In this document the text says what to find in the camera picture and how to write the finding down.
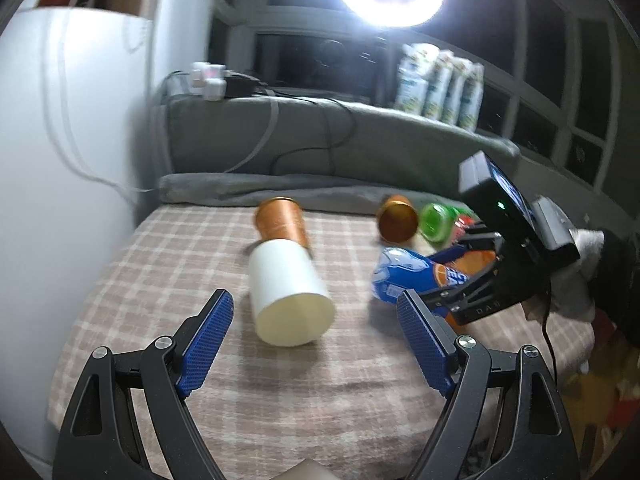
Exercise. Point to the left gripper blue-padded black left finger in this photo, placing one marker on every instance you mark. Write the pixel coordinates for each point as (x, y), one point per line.
(101, 434)

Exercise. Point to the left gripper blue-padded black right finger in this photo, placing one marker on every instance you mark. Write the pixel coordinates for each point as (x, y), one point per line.
(504, 402)

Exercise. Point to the blue orange snack cup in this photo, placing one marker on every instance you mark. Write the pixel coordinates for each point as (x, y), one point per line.
(401, 268)

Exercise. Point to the red orange snack cup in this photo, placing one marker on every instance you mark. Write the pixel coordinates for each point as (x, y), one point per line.
(461, 224)

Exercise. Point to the green plastic cup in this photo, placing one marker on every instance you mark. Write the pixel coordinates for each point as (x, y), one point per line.
(436, 221)

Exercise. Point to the gold-rimmed orange cup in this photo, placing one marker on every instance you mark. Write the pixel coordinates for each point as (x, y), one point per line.
(397, 219)

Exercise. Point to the white paper cup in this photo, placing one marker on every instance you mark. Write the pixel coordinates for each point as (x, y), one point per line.
(291, 305)

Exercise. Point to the copper orange paper cup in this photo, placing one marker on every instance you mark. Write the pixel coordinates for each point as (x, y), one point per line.
(281, 218)

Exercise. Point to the white refill pouch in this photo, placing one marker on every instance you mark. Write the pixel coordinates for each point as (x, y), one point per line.
(471, 98)
(438, 84)
(414, 72)
(461, 70)

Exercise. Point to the checked beige table cloth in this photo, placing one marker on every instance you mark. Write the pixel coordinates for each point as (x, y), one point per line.
(354, 402)

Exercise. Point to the grey sofa back cushion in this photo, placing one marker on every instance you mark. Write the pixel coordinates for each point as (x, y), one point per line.
(279, 136)

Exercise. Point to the black power brick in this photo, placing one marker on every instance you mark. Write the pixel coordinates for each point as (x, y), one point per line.
(240, 85)

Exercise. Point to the white cabinet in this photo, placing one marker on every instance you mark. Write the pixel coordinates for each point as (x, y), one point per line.
(74, 161)

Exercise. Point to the black camera box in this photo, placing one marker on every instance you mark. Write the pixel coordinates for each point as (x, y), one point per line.
(538, 230)

